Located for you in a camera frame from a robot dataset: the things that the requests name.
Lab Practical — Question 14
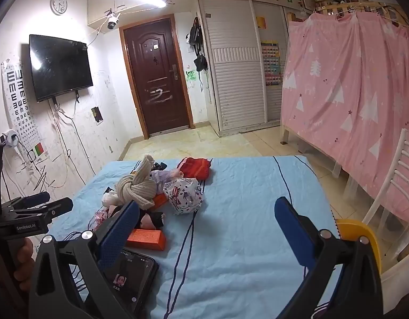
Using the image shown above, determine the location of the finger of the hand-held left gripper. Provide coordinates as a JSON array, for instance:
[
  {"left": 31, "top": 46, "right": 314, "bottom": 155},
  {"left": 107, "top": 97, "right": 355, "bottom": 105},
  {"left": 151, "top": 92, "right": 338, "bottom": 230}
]
[
  {"left": 8, "top": 197, "right": 74, "bottom": 228},
  {"left": 2, "top": 192, "right": 50, "bottom": 211}
]

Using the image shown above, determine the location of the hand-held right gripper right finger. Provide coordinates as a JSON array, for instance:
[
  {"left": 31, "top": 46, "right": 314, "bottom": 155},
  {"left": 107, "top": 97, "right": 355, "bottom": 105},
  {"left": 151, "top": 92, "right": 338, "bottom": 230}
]
[{"left": 275, "top": 197, "right": 384, "bottom": 319}]

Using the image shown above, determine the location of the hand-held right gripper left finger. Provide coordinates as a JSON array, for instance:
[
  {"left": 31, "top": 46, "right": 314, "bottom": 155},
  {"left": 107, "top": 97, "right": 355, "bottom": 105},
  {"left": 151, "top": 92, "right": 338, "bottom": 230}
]
[{"left": 28, "top": 202, "right": 140, "bottom": 319}]

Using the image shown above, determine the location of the beige knitted cloth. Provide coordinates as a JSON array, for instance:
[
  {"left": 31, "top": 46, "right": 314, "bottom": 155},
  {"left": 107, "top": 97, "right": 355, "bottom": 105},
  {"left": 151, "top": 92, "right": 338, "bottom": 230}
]
[{"left": 116, "top": 155, "right": 157, "bottom": 210}]

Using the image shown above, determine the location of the yellow plastic basin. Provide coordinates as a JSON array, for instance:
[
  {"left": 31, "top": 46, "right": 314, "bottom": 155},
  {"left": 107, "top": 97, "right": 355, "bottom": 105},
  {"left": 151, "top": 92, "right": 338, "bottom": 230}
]
[{"left": 335, "top": 219, "right": 382, "bottom": 275}]

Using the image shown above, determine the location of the person's left hand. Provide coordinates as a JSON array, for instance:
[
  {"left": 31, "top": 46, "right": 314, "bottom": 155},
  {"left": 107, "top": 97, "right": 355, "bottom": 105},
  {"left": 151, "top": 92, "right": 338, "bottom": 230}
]
[{"left": 0, "top": 237, "right": 34, "bottom": 293}]

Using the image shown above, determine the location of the red white wrapper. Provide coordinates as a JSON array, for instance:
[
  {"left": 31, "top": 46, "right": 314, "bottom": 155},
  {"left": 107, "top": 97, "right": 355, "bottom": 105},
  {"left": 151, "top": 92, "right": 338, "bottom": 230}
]
[{"left": 90, "top": 209, "right": 112, "bottom": 231}]

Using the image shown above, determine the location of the long orange box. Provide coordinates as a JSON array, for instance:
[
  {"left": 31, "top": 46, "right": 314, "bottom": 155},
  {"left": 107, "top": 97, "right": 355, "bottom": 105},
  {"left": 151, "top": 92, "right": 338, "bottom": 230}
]
[{"left": 126, "top": 229, "right": 167, "bottom": 251}]

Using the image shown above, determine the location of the black sock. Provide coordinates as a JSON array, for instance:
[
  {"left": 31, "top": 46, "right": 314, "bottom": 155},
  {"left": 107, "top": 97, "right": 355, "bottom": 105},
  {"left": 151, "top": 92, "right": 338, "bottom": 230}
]
[{"left": 138, "top": 208, "right": 165, "bottom": 230}]

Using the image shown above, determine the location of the black smartphone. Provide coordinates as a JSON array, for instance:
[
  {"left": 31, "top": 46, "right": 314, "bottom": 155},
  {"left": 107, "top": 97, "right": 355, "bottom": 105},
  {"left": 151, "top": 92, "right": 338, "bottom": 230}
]
[{"left": 101, "top": 247, "right": 159, "bottom": 313}]

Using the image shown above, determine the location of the light blue bedsheet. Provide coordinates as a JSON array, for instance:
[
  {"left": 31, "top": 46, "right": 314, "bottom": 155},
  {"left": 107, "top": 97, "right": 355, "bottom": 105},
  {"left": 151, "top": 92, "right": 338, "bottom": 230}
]
[{"left": 32, "top": 156, "right": 344, "bottom": 319}]

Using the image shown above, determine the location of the white printed plastic bag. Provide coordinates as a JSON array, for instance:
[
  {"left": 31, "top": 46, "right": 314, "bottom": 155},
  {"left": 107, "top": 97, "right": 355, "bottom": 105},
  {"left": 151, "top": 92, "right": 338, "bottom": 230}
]
[{"left": 163, "top": 178, "right": 205, "bottom": 216}]

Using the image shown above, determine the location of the white eye chart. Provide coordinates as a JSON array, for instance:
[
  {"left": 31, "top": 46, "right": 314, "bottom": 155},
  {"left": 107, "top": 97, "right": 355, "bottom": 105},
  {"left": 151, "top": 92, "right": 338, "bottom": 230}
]
[{"left": 1, "top": 60, "right": 47, "bottom": 160}]

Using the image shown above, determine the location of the white metal chair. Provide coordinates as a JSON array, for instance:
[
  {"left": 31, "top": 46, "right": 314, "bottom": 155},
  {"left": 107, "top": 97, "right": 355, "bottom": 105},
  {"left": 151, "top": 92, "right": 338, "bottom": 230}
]
[{"left": 360, "top": 128, "right": 409, "bottom": 284}]

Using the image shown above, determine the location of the pink patterned bed sheet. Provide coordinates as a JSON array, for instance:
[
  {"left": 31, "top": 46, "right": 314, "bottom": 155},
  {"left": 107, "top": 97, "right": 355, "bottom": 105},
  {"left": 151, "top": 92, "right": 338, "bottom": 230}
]
[{"left": 279, "top": 10, "right": 409, "bottom": 226}]

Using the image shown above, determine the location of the dark brown door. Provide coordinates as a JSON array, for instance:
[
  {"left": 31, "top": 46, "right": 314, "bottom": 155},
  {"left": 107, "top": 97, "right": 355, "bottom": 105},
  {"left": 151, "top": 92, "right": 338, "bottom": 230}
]
[{"left": 119, "top": 14, "right": 193, "bottom": 139}]

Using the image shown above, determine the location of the colourful grid poster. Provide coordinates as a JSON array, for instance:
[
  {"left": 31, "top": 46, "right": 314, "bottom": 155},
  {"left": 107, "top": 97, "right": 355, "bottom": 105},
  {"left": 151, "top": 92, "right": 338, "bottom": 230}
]
[{"left": 260, "top": 41, "right": 282, "bottom": 87}]

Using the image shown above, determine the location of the white louvred wardrobe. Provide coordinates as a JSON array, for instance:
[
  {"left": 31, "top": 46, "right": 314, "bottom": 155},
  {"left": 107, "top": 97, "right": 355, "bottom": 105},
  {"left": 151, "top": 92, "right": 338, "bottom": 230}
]
[{"left": 198, "top": 0, "right": 291, "bottom": 137}]

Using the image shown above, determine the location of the large black hanging bag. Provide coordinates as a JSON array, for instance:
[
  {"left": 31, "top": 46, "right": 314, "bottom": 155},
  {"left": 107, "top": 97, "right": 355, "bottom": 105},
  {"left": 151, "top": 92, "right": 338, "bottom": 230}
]
[{"left": 189, "top": 16, "right": 202, "bottom": 55}]

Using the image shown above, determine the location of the white wall plug adapter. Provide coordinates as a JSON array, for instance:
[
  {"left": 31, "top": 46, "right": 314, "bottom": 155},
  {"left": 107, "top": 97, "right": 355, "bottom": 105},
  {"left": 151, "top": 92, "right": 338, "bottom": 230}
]
[{"left": 0, "top": 129, "right": 19, "bottom": 148}]

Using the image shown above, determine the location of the black wall television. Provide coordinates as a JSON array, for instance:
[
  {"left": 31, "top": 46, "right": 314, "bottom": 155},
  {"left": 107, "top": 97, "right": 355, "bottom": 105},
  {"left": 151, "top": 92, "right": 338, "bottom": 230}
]
[{"left": 28, "top": 34, "right": 94, "bottom": 103}]

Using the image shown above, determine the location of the white security camera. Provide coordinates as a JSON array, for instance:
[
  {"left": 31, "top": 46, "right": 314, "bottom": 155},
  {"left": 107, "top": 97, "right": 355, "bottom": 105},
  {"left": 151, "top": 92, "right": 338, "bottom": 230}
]
[{"left": 106, "top": 12, "right": 121, "bottom": 30}]

